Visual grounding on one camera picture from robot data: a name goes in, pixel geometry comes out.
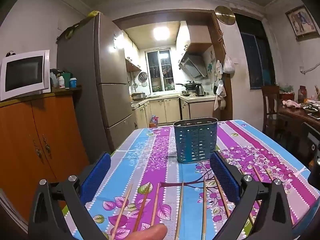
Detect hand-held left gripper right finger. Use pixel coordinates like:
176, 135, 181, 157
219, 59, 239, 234
209, 151, 296, 240

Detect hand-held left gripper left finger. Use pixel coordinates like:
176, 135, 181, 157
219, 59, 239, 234
27, 152, 111, 240

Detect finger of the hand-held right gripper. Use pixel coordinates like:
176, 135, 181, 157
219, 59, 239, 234
308, 142, 320, 189

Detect blue perforated utensil holder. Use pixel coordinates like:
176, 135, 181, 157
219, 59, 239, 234
173, 117, 218, 164

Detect row of wooden chopsticks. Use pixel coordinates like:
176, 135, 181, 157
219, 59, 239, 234
110, 165, 295, 240

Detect person's left hand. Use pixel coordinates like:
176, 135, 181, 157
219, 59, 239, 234
125, 224, 168, 240

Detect black chair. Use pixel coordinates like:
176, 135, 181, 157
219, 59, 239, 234
301, 122, 320, 146

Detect floral striped tablecloth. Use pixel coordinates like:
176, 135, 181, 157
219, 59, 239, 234
64, 119, 320, 240

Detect dark wooden dining table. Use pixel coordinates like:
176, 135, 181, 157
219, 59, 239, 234
277, 99, 320, 142

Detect pink cloth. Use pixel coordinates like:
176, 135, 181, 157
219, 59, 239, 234
282, 99, 301, 109

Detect orange wooden cabinet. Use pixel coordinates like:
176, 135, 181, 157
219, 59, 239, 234
0, 87, 90, 228

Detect brown wooden chair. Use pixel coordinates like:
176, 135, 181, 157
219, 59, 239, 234
261, 85, 284, 138

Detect brown glass jar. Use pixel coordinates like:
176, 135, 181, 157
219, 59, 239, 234
298, 85, 308, 103

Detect hanging kitchen cloths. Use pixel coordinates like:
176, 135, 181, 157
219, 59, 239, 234
213, 79, 227, 112

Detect beige kitchen base cabinets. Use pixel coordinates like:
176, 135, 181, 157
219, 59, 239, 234
131, 95, 217, 128

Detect steel electric kettle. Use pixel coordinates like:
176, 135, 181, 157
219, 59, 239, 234
195, 83, 206, 97

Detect black wok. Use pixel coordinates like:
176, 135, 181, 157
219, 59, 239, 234
176, 80, 201, 91

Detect green container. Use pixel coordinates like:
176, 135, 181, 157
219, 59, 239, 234
61, 72, 73, 88

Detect grey refrigerator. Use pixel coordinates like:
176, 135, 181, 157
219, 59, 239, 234
57, 12, 137, 151

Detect white hanging plastic bag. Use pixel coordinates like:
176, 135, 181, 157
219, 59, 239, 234
223, 56, 236, 74

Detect steel range hood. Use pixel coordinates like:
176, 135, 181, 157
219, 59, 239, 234
178, 54, 208, 79

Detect barred kitchen window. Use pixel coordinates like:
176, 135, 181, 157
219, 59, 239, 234
146, 50, 175, 92

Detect white microwave oven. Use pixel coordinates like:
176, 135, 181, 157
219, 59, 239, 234
0, 50, 50, 102

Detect dark room window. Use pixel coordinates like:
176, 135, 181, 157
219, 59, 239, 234
236, 13, 276, 90

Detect kitchen ceiling light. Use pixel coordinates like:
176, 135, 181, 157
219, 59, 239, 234
153, 26, 171, 41

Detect kitchen wall cabinet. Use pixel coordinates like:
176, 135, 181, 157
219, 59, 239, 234
123, 30, 142, 72
176, 24, 213, 53

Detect framed wall picture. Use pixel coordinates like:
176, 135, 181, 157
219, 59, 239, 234
285, 5, 319, 40

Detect gold wall clock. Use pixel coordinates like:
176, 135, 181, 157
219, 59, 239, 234
214, 5, 236, 26

